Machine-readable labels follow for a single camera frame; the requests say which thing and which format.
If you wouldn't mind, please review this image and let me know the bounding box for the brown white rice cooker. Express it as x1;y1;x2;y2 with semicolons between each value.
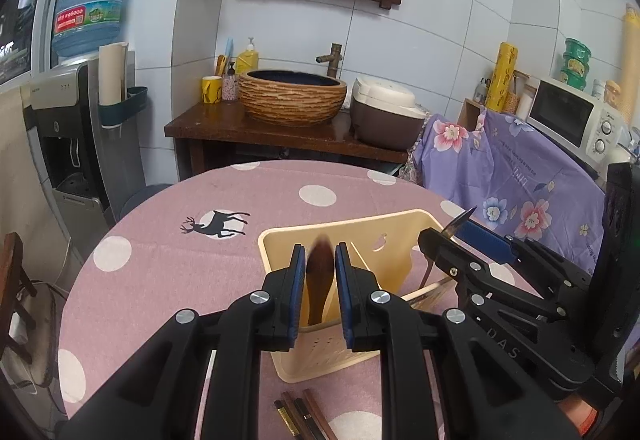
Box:
348;76;426;151

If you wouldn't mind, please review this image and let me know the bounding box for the bronze faucet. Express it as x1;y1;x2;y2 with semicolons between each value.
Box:
316;43;344;78

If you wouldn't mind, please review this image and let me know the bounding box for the dark chopstick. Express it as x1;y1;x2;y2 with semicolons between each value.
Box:
294;397;326;440
273;400;297;440

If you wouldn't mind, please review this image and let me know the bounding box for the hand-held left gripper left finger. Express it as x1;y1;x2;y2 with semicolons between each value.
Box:
57;244;307;440

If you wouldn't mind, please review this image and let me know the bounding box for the pink polka dot tablecloth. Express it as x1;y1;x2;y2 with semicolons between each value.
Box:
57;160;601;440

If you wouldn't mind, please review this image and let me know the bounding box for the pink soap dispenser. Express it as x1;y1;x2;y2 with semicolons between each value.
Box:
222;62;240;101

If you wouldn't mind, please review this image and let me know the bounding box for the yellow patterned roll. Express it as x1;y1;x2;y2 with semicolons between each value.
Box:
487;42;518;113

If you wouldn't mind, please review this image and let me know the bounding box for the dark wooden spoon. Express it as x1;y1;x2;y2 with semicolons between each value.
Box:
306;234;335;327

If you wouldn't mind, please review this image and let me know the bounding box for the dark wooden counter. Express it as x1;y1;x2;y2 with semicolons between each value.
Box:
164;100;408;181

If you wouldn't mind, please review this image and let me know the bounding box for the grey water dispenser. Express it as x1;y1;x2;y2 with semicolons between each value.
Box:
29;50;138;241

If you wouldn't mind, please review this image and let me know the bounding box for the beige plastic utensil holder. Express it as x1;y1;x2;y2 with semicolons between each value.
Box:
258;209;451;382

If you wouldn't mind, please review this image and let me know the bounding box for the wooden box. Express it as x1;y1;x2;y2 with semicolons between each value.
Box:
457;98;488;131

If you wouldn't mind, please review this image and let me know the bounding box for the yellow dish soap bottle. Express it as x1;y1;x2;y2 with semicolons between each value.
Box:
236;37;259;75

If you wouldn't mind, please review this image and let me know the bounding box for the wooden chair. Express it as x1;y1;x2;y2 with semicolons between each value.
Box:
0;232;61;388

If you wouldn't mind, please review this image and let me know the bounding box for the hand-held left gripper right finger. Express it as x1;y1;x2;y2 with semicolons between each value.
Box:
334;242;583;440

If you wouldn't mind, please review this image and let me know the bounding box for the window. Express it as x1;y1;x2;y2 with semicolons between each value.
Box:
0;0;56;85

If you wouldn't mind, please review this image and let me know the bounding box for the white microwave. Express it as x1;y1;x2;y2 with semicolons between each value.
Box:
527;76;626;163

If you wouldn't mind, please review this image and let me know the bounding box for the brown chopstick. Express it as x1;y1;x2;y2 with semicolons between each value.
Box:
281;392;308;440
302;388;339;440

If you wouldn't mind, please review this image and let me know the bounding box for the white bottle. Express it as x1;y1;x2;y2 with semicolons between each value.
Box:
515;84;536;121

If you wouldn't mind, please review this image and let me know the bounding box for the teal wall holder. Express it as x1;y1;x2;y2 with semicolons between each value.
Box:
97;86;148;128

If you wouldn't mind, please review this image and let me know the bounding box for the purple floral cloth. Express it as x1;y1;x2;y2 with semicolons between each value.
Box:
400;108;608;278

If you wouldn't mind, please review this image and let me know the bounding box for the person's right hand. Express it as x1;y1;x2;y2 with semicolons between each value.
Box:
560;395;601;439

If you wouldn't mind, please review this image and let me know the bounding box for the stack of green bowls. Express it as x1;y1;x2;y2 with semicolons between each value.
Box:
559;38;592;90

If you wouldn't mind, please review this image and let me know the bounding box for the yellow cup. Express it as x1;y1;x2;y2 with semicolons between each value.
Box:
201;76;223;104

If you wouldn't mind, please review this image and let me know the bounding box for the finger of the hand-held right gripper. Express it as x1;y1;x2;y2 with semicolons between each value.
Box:
457;219;593;301
418;228;566;323

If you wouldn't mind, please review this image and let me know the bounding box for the woven pattern basin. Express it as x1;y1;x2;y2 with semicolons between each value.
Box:
237;68;348;127

